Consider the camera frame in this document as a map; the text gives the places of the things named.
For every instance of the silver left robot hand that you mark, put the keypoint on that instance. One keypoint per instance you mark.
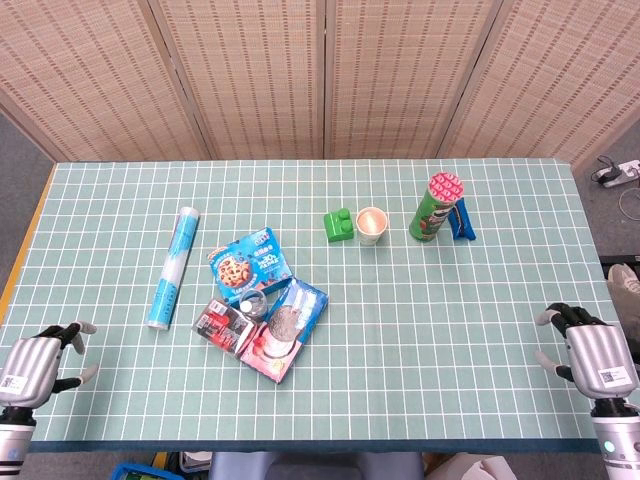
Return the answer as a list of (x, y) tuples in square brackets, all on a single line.
[(30, 365)]

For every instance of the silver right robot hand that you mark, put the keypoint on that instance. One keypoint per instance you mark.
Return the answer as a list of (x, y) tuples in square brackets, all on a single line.
[(597, 355)]

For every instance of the white plastic tube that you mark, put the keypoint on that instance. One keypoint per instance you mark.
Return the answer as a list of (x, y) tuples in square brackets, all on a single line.
[(246, 306)]

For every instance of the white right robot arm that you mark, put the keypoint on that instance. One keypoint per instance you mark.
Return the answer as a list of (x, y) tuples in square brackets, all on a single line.
[(617, 445)]

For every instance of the grey sneaker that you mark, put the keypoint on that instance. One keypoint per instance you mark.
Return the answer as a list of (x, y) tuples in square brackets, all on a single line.
[(625, 282)]

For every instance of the black equipment box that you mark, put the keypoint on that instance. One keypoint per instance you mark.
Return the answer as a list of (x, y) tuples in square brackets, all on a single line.
[(617, 260)]

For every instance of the blue plastic crate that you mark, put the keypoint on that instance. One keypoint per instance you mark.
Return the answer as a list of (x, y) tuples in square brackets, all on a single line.
[(135, 472)]

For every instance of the green checked tablecloth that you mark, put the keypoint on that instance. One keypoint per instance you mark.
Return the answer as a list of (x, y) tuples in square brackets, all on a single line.
[(450, 325)]

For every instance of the blue cling film roll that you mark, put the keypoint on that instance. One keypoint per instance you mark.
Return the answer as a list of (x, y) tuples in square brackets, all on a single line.
[(172, 270)]

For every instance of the beige cardboard sheet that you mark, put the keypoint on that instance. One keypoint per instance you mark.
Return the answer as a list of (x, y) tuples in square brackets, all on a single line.
[(470, 470)]

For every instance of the white power strip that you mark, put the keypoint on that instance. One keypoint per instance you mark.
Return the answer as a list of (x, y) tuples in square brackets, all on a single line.
[(620, 172)]

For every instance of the blue Oreo snack pack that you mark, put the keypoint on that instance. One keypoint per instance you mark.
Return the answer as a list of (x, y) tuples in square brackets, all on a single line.
[(465, 225)]

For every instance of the clear box with red contents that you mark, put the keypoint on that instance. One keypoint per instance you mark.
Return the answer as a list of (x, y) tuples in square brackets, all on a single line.
[(222, 330)]

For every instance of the green Pringles can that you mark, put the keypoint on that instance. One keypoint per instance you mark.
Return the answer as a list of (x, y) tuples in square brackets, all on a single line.
[(432, 215)]

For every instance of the clear plastic beaker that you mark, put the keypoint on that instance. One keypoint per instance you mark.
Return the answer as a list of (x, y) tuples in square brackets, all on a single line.
[(260, 299)]

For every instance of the blue chocolate cookie box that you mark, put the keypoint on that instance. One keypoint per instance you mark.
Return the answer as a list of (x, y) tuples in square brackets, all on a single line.
[(250, 265)]

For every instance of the blue pink Oreo box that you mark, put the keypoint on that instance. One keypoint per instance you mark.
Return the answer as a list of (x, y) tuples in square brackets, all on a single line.
[(287, 330)]

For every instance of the white paper cup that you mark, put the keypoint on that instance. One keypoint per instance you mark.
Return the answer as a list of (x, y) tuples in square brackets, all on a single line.
[(371, 225)]

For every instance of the green toy building block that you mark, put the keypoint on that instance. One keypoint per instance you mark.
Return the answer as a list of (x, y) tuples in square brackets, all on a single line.
[(337, 227)]

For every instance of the grey-blue seat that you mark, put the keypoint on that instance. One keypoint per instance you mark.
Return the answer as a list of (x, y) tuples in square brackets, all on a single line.
[(315, 467)]

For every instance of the bamboo folding screen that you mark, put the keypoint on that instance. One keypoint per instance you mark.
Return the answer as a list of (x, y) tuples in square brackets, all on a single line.
[(250, 75)]

